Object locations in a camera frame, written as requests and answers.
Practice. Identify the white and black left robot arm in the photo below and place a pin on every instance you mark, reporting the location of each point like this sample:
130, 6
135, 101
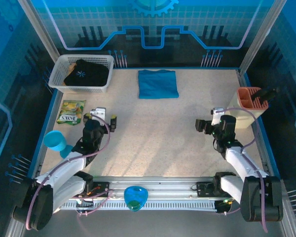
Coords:
69, 168

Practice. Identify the green yellow snack bag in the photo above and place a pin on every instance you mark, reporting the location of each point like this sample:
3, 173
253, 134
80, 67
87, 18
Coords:
71, 111

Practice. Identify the beige utensil holder orange top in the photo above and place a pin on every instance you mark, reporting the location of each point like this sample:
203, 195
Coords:
249, 116

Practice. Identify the blue plastic goblet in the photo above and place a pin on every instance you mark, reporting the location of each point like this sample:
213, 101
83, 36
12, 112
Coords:
54, 143

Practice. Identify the black t-shirt with blue print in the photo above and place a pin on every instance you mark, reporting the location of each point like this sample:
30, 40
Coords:
88, 74

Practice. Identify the white plastic mesh basket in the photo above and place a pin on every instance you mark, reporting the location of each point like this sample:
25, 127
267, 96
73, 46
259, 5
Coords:
56, 79

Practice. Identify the tan folded cloth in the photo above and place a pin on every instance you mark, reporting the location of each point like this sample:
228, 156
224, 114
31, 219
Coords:
72, 67

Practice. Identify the blue translucent plastic container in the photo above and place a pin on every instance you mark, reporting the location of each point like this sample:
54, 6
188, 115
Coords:
135, 198

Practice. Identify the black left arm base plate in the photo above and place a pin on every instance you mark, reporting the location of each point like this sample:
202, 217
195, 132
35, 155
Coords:
101, 188

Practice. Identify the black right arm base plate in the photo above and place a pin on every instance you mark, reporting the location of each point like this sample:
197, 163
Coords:
203, 188

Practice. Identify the aluminium front rail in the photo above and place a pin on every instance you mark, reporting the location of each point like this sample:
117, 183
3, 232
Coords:
162, 182

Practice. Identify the aluminium frame post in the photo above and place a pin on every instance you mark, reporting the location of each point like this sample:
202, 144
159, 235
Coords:
39, 29
259, 34

